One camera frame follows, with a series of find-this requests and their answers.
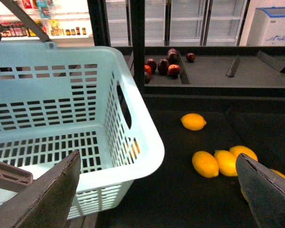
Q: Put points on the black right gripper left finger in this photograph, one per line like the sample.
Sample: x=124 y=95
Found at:
x=46 y=202

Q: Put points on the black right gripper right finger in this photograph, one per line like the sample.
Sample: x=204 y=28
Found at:
x=264 y=190

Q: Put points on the brown basket handle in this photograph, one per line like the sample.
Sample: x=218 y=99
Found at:
x=13 y=178

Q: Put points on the light blue plastic basket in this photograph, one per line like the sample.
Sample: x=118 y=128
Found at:
x=55 y=100

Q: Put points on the yellow lemon behind finger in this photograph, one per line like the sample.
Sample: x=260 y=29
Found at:
x=275 y=171

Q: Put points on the yellow lemon middle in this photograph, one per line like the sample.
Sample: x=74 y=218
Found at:
x=226 y=163

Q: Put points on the yellow lemon right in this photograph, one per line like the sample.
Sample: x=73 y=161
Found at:
x=238 y=149

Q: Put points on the yellow lemon left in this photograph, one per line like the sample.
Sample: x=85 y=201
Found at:
x=205 y=164

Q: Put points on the yellow lemon far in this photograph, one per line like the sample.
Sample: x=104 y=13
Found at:
x=193 y=122

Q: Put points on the black triangular divider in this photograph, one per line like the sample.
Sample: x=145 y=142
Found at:
x=233 y=67

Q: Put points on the red orange peach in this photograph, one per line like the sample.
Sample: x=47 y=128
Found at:
x=174 y=70

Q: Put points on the dark plum single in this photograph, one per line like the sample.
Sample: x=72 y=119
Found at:
x=190 y=57

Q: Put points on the dark red plum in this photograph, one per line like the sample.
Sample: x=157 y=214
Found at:
x=163 y=66

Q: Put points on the white chest freezer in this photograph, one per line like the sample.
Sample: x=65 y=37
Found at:
x=267 y=28

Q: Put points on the shelf with bottles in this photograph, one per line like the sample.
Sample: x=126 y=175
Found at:
x=69 y=25

